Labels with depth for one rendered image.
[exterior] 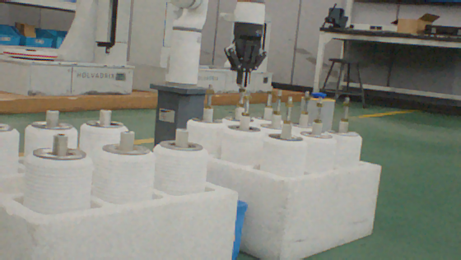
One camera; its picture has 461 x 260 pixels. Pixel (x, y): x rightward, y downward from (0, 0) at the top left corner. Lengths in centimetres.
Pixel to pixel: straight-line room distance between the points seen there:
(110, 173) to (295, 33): 634
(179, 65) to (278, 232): 76
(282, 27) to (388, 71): 145
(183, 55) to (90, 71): 179
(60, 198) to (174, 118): 97
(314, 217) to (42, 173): 64
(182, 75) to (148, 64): 238
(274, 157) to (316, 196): 13
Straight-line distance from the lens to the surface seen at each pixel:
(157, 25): 411
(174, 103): 176
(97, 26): 375
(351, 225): 142
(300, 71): 711
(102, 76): 360
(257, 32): 145
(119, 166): 90
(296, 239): 123
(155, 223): 91
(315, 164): 131
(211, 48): 780
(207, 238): 100
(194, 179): 98
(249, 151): 128
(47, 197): 84
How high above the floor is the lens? 42
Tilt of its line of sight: 8 degrees down
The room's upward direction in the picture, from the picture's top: 6 degrees clockwise
